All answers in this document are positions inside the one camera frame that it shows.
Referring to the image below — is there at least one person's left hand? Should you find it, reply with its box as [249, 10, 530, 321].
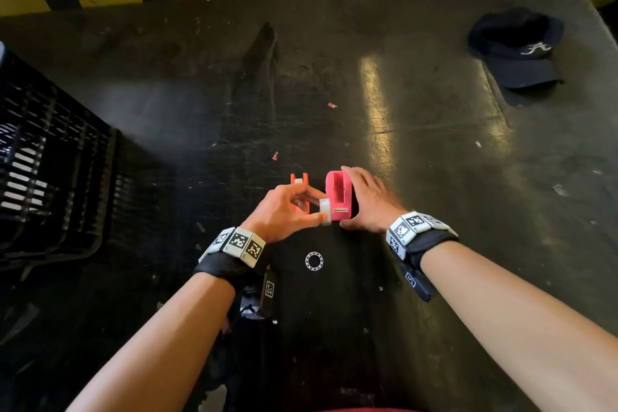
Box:
[240, 182, 330, 245]

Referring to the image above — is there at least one person's right hand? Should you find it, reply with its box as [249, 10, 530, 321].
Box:
[340, 165, 409, 234]

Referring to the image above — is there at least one pink tape dispenser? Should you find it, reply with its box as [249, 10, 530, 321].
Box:
[324, 170, 359, 222]

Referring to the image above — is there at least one person's right forearm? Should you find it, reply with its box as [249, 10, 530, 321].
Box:
[420, 240, 618, 412]

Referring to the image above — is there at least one person's left forearm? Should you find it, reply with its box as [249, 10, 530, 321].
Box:
[67, 272, 237, 412]

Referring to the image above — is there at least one orange plastic dispenser part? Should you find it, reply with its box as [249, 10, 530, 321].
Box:
[289, 173, 311, 214]

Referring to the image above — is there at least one black wristband with marker tags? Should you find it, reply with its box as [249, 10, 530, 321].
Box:
[386, 211, 459, 304]
[193, 227, 278, 322]

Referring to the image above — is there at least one black baseball cap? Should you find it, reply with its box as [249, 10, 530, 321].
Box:
[467, 6, 566, 92]

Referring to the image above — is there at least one black plastic crate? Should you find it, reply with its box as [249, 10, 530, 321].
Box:
[0, 41, 118, 273]

